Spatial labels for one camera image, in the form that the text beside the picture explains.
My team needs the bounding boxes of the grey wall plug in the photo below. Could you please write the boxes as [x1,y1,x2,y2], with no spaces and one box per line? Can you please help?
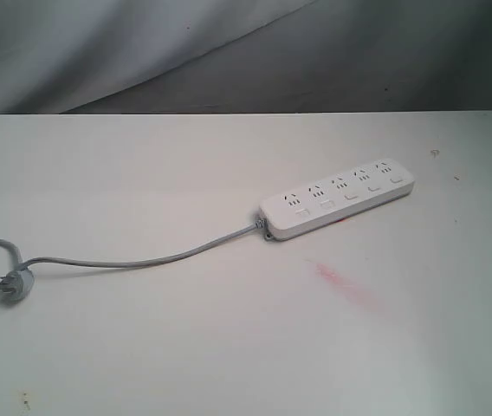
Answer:
[0,269,35,302]

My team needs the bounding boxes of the grey backdrop cloth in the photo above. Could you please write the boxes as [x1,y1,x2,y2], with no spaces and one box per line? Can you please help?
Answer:
[0,1,492,114]

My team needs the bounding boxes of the white five-socket power strip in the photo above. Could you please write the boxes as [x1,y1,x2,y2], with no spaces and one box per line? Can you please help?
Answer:
[259,159,415,241]

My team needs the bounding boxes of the grey power cable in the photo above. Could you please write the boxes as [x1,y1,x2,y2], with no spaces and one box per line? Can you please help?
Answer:
[0,218,267,322]

